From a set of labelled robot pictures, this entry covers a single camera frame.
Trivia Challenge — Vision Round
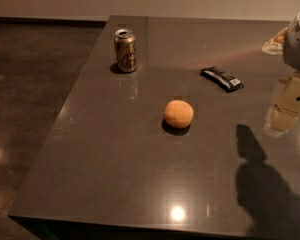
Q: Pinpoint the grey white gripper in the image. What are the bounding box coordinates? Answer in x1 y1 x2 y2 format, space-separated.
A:
262 11 300 137

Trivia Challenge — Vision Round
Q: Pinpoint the black rxbar chocolate wrapper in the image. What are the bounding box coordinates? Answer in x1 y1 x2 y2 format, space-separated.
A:
200 66 244 93

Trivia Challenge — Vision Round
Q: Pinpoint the orange fruit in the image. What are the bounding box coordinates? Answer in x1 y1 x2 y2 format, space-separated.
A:
164 100 194 129

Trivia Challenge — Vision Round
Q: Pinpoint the gold soda can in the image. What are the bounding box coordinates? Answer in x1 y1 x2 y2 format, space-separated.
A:
114 29 137 73

